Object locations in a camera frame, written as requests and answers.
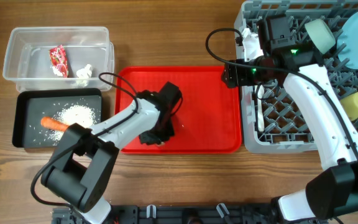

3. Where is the white plastic spoon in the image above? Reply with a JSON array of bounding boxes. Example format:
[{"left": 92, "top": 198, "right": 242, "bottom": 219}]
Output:
[{"left": 255, "top": 85, "right": 265, "bottom": 133}]

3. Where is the white tissue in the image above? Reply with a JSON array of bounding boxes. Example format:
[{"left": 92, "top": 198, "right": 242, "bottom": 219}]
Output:
[{"left": 76, "top": 64, "right": 93, "bottom": 87}]

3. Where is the green bowl with rice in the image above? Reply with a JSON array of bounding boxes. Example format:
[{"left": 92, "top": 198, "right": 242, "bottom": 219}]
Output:
[{"left": 305, "top": 19, "right": 336, "bottom": 54}]

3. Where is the orange carrot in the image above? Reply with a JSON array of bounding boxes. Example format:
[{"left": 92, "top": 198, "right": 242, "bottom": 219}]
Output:
[{"left": 40, "top": 116, "right": 68, "bottom": 132}]

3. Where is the yellow plastic cup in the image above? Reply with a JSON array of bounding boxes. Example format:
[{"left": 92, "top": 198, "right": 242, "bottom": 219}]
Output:
[{"left": 340, "top": 92, "right": 358, "bottom": 121}]

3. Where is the red snack wrapper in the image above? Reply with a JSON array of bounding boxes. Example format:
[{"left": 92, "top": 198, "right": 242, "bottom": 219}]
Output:
[{"left": 49, "top": 45, "right": 68, "bottom": 78}]

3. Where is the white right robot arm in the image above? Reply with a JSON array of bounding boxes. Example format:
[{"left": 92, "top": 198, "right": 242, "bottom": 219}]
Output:
[{"left": 223, "top": 45, "right": 358, "bottom": 223}]

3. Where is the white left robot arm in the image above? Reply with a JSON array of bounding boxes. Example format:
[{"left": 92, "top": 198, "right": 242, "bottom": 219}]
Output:
[{"left": 33, "top": 90, "right": 183, "bottom": 223}]

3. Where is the grey dishwasher rack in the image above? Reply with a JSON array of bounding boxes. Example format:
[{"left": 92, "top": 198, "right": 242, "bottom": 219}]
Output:
[{"left": 234, "top": 1, "right": 358, "bottom": 153}]

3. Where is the red serving tray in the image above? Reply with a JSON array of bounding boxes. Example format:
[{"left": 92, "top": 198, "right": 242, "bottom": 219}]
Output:
[{"left": 117, "top": 66, "right": 242, "bottom": 154}]

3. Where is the pile of white rice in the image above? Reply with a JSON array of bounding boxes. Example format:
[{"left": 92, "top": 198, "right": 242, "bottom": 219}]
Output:
[{"left": 29, "top": 104, "right": 98, "bottom": 146}]

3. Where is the clear plastic bin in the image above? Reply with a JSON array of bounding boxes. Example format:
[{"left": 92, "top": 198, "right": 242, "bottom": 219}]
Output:
[{"left": 2, "top": 26, "right": 114, "bottom": 92}]

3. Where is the black tray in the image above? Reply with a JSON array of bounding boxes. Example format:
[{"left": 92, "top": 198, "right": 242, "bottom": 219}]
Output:
[{"left": 12, "top": 88, "right": 104, "bottom": 148}]

